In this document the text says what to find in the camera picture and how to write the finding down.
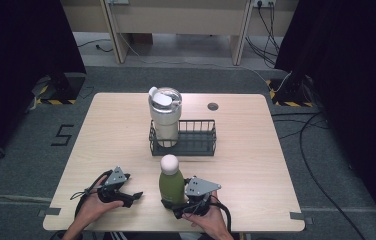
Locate black strap of gripper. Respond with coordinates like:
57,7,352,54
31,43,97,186
209,194,233,234
69,169,114,218

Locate green bottle with white cap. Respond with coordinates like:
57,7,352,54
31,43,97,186
158,154,186,206

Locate black wire basket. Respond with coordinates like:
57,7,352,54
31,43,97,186
148,118,218,157

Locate person's right hand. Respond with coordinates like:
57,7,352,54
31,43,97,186
181,190,228,240

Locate black strap of left gripper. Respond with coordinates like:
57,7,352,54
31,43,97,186
69,169,114,218

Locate short black cable with plug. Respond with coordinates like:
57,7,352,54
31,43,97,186
76,38,115,54

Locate beige wooden desk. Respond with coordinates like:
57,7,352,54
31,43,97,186
59,0,300,67

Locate person's left hand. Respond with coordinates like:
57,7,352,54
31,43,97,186
74,175,125,229

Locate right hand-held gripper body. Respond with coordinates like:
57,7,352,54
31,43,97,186
174,176,223,220

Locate black curtain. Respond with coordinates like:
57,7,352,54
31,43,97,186
0,0,88,171
274,0,376,238

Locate white wall socket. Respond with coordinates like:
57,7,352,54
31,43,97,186
252,0,278,9

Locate bundle of black cables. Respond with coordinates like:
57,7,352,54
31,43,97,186
244,1,282,69

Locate black strap of right gripper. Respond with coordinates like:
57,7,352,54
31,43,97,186
209,194,233,234

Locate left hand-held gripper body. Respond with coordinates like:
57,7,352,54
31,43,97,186
95,166,132,205

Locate grey tape strip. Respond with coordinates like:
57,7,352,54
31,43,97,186
36,207,62,218
289,211,314,226

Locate black stand base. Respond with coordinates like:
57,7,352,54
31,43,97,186
265,73,315,108
31,71,87,106

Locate person's dark striped pants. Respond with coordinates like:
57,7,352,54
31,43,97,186
102,231,210,240

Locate steel tumbler with white lid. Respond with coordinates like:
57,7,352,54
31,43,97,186
147,86,183,148

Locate long black floor cable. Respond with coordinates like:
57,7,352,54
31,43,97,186
270,111,368,240

